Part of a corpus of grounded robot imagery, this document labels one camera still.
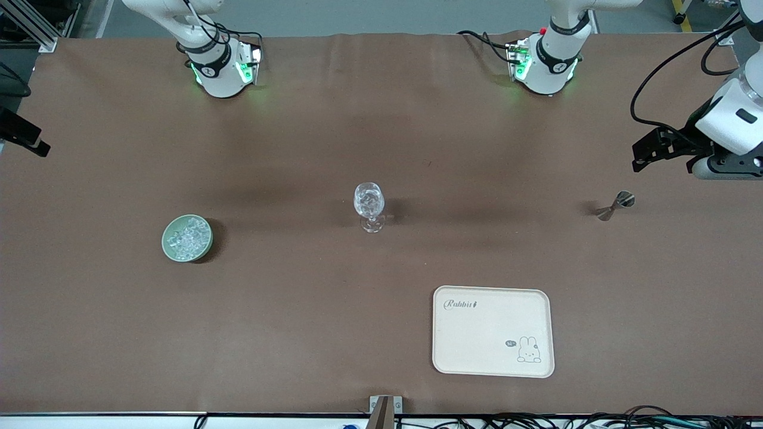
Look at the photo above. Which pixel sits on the white table edge strip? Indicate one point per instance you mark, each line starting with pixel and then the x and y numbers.
pixel 89 422

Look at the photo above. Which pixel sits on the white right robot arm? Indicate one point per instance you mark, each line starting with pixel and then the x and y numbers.
pixel 217 77

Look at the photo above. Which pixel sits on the cream rabbit print tray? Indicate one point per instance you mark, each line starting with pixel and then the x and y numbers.
pixel 489 333

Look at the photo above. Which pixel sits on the steel double jigger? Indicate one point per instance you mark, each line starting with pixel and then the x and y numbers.
pixel 624 199

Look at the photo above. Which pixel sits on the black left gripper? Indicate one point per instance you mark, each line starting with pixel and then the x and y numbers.
pixel 678 143

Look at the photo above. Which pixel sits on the pale green round bowl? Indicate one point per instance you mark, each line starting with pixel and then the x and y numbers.
pixel 166 241

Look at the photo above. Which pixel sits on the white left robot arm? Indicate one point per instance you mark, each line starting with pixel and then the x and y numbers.
pixel 551 65

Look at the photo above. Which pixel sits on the aluminium frame profile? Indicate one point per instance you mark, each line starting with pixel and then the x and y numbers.
pixel 726 39
pixel 36 27

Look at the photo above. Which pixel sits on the clear cut wine glass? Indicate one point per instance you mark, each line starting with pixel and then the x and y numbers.
pixel 368 202

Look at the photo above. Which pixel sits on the metal table edge bracket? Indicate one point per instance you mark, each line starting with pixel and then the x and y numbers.
pixel 384 414

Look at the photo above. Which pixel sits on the brown table cover mat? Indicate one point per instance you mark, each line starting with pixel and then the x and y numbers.
pixel 298 328

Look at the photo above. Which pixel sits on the pile of clear ice cubes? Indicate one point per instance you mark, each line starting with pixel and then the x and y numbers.
pixel 189 238

